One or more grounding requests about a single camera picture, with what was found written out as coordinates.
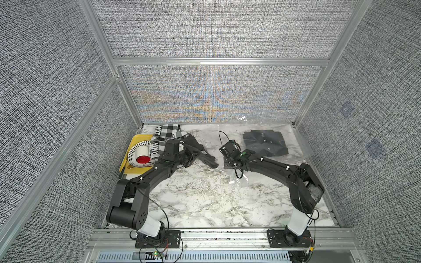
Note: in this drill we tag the black shirt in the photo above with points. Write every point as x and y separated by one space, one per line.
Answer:
268 143

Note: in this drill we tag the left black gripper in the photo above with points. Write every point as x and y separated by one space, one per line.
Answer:
191 156

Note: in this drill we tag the black white checkered cloth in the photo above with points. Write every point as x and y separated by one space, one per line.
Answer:
161 135

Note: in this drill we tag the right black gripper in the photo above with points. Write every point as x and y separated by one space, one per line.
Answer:
226 164

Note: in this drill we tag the yellow tray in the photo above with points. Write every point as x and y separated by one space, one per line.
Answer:
128 168

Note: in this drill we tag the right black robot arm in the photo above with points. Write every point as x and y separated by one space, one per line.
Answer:
305 188

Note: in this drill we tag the green pen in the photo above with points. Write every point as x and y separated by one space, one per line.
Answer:
122 172

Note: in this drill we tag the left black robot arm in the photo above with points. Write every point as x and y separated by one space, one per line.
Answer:
129 205

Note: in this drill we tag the clear vacuum bag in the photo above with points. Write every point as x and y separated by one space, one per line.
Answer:
216 135

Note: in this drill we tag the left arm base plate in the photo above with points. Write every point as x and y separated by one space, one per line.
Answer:
171 239

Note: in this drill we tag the aluminium front rail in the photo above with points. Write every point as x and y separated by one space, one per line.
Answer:
225 245

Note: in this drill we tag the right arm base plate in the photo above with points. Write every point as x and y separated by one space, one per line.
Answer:
287 239

